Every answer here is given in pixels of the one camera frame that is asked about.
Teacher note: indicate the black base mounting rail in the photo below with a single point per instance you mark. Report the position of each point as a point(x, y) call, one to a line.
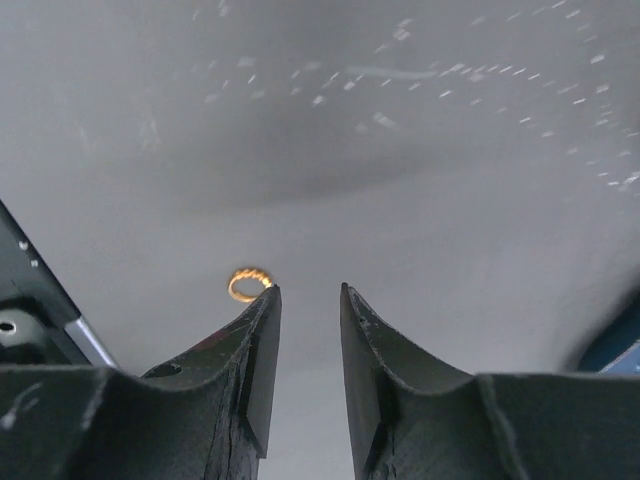
point(40, 323)

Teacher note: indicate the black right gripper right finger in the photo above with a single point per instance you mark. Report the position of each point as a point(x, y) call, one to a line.
point(413, 416)

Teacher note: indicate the blue leaf shaped dish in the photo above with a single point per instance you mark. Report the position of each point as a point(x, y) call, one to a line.
point(615, 351)

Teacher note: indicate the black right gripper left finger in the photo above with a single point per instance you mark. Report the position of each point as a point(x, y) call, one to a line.
point(205, 414)

